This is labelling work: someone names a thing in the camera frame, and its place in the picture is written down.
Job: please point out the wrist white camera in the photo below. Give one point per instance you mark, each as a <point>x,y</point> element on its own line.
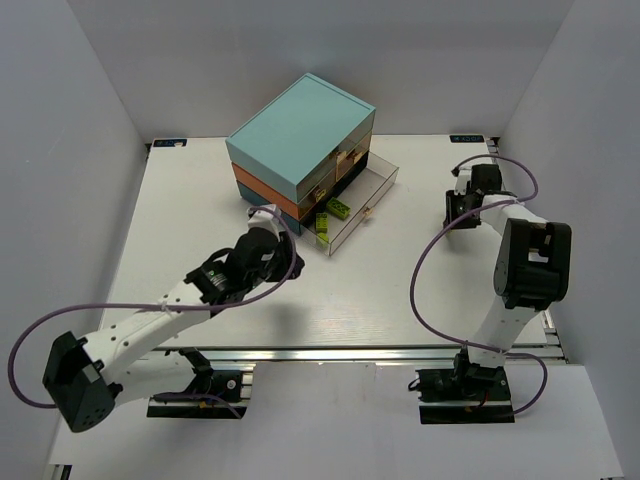
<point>264,219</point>
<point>462,177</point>

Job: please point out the lime 2x3 lego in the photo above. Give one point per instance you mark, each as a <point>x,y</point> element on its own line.
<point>338,209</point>

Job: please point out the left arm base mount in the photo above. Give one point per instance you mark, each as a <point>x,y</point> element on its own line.
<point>213,393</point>

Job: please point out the right blue label sticker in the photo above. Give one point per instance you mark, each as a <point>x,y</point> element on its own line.
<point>466,138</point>

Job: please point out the blue label sticker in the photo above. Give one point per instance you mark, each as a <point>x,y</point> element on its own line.
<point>169,143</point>
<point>466,138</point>

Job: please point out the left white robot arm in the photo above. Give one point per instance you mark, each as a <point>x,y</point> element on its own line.
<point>88,377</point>

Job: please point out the left blue label sticker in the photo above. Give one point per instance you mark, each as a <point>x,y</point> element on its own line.
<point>169,143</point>

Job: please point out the lime 2x2 lego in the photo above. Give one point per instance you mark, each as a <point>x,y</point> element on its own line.
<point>321,222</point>

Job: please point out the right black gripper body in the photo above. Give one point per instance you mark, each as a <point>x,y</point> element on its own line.
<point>454,211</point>

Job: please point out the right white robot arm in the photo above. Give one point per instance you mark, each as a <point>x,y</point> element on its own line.
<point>532,265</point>

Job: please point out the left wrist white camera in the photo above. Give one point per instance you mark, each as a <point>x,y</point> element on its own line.
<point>264,219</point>

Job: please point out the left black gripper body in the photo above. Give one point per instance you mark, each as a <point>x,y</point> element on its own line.
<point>288,257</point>

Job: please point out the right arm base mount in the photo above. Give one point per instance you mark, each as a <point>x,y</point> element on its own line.
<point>466,393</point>

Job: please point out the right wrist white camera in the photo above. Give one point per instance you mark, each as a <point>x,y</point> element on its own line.
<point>462,177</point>

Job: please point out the large clear bottom drawer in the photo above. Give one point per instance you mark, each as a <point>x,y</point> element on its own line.
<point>366,185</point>

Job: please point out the teal orange drawer cabinet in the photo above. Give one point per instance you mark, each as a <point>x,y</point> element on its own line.
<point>301,148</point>

